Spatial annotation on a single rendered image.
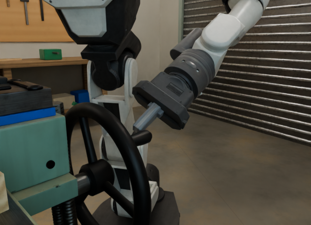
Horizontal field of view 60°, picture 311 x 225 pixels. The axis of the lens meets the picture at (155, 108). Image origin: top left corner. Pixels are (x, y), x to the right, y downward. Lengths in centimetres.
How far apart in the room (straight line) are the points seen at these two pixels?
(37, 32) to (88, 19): 290
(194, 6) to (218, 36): 345
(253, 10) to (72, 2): 49
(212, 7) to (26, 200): 357
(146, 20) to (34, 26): 169
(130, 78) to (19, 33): 282
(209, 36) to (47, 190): 41
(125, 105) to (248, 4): 53
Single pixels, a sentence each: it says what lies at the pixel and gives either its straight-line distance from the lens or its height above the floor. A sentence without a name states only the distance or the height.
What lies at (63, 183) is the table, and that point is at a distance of 41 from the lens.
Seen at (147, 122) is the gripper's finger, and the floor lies 92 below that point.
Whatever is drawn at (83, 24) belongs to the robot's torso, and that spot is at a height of 111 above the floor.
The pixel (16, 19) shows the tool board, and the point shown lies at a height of 131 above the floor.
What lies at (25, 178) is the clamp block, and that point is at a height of 89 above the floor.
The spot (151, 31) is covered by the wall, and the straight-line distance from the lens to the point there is 454.
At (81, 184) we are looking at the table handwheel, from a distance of 51.
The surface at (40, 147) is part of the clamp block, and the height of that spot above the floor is 92.
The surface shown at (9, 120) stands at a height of 97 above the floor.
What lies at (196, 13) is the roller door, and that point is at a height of 143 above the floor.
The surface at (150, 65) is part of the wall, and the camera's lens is 454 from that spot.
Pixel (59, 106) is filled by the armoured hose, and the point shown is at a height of 97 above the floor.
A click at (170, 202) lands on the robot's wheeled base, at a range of 163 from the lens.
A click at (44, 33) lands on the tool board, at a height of 115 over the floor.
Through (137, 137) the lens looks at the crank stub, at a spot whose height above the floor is 90.
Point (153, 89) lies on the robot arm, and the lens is 51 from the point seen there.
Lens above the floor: 106
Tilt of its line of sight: 14 degrees down
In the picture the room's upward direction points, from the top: straight up
